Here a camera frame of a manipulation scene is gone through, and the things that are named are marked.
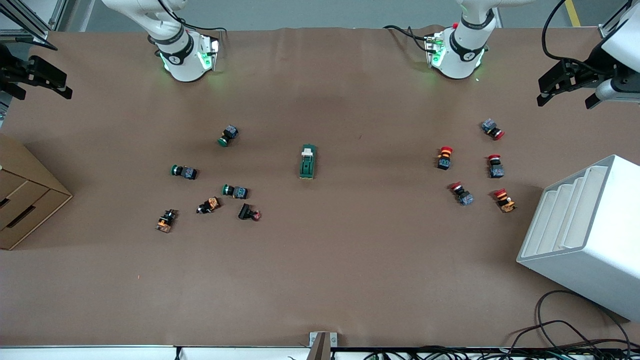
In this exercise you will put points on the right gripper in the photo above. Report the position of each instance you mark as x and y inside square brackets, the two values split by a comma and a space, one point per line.
[11, 71]

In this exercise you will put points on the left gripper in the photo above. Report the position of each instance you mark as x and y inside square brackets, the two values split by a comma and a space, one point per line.
[591, 67]

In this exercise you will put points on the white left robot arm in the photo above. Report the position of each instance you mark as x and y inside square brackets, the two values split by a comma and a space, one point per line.
[462, 55]

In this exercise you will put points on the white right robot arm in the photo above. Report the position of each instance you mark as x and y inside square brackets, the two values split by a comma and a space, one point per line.
[182, 65]

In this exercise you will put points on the red button with grey block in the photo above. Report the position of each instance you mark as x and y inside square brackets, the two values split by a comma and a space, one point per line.
[462, 194]
[492, 128]
[495, 167]

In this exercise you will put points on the brown cardboard box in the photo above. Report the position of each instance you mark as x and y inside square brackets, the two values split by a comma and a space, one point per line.
[30, 200]

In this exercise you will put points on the red button with orange block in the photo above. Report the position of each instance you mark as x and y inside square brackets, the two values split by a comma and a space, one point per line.
[444, 158]
[504, 200]

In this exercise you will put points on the white stepped plastic rack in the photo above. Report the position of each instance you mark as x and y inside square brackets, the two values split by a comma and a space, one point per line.
[590, 260]

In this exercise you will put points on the aluminium frame profile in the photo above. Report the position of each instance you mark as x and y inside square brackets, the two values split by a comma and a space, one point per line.
[37, 34]
[607, 29]

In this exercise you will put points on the green push button switch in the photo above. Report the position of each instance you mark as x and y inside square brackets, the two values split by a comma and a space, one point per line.
[228, 135]
[236, 191]
[186, 172]

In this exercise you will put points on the orange black selector switch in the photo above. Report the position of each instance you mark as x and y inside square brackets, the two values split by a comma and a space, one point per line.
[166, 221]
[209, 205]

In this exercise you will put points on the black switch with red block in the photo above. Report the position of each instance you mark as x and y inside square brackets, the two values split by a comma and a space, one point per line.
[248, 212]

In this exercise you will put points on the white table edge rail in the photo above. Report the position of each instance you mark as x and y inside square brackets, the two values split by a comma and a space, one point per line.
[100, 354]

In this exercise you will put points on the grey metal bracket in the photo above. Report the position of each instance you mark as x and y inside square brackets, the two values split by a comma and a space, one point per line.
[322, 345]

